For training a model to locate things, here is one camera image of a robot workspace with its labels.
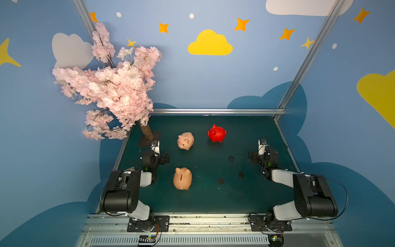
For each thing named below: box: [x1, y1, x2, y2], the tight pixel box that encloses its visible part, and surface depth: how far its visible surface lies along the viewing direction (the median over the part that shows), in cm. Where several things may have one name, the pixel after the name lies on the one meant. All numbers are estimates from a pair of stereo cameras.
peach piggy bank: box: [173, 167, 193, 191], surface depth 83 cm
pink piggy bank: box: [177, 131, 195, 151], surface depth 99 cm
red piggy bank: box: [207, 124, 227, 143], surface depth 104 cm
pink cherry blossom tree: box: [51, 23, 163, 141], surface depth 66 cm
